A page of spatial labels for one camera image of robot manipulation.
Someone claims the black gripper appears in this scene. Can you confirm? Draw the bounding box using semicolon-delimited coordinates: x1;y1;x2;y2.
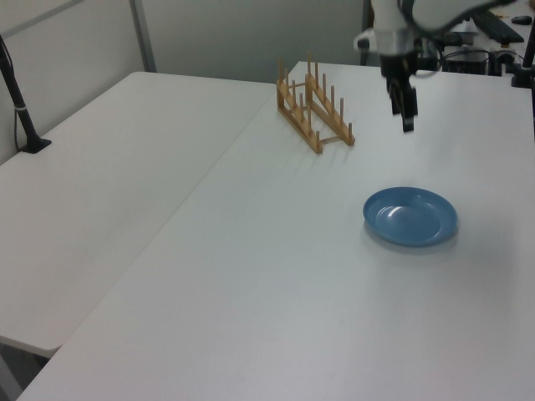
379;52;420;134

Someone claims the blue round plate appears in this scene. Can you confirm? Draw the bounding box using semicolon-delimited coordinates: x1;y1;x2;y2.
362;185;458;248

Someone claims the wooden plate rack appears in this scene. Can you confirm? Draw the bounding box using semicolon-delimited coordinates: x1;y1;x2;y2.
275;50;357;155

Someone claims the black electronics box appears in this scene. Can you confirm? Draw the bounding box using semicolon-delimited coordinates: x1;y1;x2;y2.
441;49;491;75

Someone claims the small dark desk device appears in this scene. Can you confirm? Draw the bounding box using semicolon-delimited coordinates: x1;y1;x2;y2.
443;31;478;48

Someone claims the black computer keyboard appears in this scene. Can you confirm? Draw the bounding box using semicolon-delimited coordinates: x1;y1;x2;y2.
471;9;525;43

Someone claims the black clamped camera stand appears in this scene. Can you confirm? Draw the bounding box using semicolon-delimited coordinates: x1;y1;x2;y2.
508;23;535;89

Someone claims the black camera stand with base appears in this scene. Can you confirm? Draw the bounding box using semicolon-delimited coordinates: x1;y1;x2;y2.
0;33;53;155

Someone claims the grey cable on stand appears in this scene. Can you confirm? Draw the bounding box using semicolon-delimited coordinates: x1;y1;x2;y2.
12;106;23;152

